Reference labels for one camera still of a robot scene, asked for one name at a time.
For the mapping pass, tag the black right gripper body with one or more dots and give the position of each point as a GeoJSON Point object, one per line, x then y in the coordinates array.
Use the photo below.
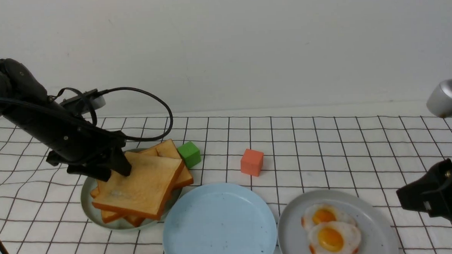
{"type": "Point", "coordinates": [432, 193]}

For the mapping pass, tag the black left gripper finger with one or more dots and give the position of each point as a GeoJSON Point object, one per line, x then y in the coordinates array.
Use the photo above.
{"type": "Point", "coordinates": [100, 171]}
{"type": "Point", "coordinates": [118, 162]}

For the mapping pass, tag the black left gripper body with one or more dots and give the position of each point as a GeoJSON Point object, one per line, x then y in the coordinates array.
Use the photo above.
{"type": "Point", "coordinates": [72, 143]}

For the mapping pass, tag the toast slice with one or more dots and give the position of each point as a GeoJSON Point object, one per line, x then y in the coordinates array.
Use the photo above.
{"type": "Point", "coordinates": [108, 217]}
{"type": "Point", "coordinates": [168, 149]}
{"type": "Point", "coordinates": [100, 184]}
{"type": "Point", "coordinates": [145, 191]}

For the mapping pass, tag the fried egg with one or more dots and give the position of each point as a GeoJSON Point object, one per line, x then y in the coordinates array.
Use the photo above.
{"type": "Point", "coordinates": [334, 238]}
{"type": "Point", "coordinates": [323, 213]}

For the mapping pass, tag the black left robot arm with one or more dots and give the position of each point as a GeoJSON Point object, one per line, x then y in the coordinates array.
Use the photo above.
{"type": "Point", "coordinates": [19, 88]}

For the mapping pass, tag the green plate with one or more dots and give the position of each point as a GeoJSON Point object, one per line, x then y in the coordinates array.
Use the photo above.
{"type": "Point", "coordinates": [94, 214]}

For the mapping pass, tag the green cube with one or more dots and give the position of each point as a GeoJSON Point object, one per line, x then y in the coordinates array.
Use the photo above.
{"type": "Point", "coordinates": [190, 153]}

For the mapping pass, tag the white grid tablecloth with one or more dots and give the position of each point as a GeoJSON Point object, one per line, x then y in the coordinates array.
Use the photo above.
{"type": "Point", "coordinates": [366, 156]}

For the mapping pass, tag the grey plate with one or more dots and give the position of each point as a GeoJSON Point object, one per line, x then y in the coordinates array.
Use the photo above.
{"type": "Point", "coordinates": [378, 237]}

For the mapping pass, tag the light blue plate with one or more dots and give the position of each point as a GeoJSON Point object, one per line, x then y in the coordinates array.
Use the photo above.
{"type": "Point", "coordinates": [220, 218]}

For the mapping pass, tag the orange cube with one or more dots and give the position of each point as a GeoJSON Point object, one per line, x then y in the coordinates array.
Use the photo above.
{"type": "Point", "coordinates": [252, 162]}

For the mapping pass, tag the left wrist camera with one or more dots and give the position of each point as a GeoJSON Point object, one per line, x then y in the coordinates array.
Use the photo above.
{"type": "Point", "coordinates": [77, 106]}

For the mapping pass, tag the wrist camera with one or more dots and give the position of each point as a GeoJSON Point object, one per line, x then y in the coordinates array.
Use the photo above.
{"type": "Point", "coordinates": [77, 106]}
{"type": "Point", "coordinates": [439, 102]}

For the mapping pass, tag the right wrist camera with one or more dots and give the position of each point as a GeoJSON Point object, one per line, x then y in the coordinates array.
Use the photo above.
{"type": "Point", "coordinates": [439, 102]}

